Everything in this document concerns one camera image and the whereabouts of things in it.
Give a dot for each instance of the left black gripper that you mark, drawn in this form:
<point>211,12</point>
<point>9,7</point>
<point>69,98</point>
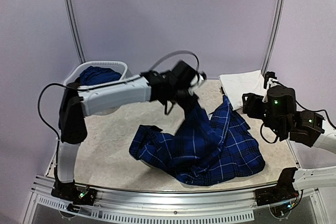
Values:
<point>189,102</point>

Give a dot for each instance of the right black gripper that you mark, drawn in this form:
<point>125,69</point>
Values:
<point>251,104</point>

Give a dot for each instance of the white t-shirt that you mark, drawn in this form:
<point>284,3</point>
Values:
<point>235,85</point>

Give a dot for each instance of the blue plaid shirt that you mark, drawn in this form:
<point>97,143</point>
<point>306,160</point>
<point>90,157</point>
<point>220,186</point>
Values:
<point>207,149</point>

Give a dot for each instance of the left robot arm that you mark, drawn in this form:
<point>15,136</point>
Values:
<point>79,103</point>

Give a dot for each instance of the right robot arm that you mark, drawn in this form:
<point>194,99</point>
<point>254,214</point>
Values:
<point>319,175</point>

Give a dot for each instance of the white plastic laundry basket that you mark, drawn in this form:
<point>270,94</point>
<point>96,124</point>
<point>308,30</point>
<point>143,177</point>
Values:
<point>117,66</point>

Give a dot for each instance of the dark blue garment in basket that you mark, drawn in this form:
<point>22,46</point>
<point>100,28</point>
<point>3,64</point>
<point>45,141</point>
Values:
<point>97,75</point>

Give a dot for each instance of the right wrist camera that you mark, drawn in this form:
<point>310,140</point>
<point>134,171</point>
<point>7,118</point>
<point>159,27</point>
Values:
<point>270,80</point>

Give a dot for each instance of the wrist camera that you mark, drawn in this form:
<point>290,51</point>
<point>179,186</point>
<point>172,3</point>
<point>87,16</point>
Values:
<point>198,80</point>
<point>270,80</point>

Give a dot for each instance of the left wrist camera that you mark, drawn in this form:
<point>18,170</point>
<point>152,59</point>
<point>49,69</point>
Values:
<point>198,80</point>

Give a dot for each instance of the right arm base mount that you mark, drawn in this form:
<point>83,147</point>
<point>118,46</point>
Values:
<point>281,198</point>

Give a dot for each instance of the aluminium front rail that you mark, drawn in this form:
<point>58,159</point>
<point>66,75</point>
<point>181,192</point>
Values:
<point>124,206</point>

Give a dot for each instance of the right corner wall post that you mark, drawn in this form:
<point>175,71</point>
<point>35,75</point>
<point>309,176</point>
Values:
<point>274,32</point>

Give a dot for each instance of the corner wall post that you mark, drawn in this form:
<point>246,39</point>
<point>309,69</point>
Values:
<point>274,32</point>
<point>74,30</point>

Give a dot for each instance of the left corner wall post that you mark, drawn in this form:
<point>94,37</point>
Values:
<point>74,30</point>

